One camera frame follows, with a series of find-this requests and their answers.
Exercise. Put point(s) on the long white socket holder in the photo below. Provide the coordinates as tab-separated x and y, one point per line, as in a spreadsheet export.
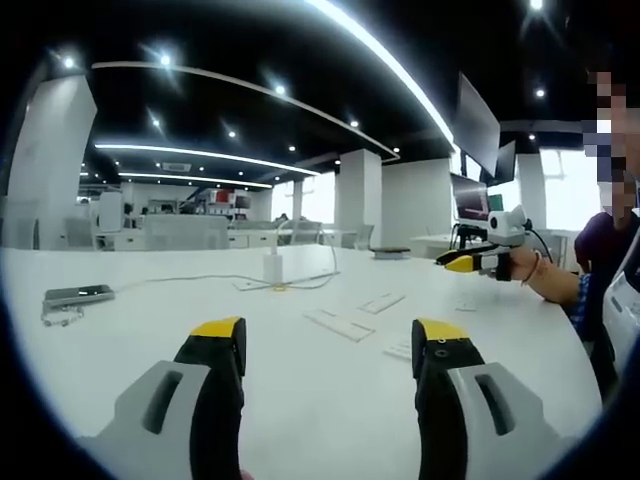
339	325

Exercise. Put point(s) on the white charger adapter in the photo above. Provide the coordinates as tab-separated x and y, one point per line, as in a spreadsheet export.
273	270

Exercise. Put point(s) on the small hanging dark screen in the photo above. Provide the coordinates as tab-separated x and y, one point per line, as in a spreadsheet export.
506	162

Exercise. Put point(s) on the dark flat pad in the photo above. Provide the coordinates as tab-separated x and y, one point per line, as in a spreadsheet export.
391	252

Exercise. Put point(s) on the large hanging dark screen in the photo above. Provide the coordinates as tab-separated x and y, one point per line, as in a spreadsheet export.
477	125

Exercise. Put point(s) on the person's right hand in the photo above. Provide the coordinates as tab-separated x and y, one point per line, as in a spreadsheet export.
520	265

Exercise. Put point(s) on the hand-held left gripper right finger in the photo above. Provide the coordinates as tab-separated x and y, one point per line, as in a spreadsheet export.
440	400

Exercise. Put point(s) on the person's dark-shirted torso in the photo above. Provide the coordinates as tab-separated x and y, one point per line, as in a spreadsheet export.
597	240

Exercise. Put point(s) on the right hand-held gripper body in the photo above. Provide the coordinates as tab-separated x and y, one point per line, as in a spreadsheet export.
505	225

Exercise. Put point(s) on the black desktop monitor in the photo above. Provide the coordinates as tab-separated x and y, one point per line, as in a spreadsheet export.
469	200

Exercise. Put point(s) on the grey mesh office chair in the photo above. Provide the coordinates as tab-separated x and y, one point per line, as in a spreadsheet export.
363	236

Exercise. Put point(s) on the small white plastic plate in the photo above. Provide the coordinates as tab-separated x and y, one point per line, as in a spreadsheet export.
400	350
248	285

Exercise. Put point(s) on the white chest-worn device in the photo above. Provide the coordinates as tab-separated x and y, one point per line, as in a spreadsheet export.
625	305

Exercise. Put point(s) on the white socket holder cover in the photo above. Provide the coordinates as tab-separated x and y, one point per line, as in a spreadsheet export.
381	303

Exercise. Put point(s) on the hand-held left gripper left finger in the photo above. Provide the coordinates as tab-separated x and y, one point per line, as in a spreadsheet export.
215	400

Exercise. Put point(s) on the silver smartphone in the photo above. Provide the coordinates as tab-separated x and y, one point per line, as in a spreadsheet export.
79	294

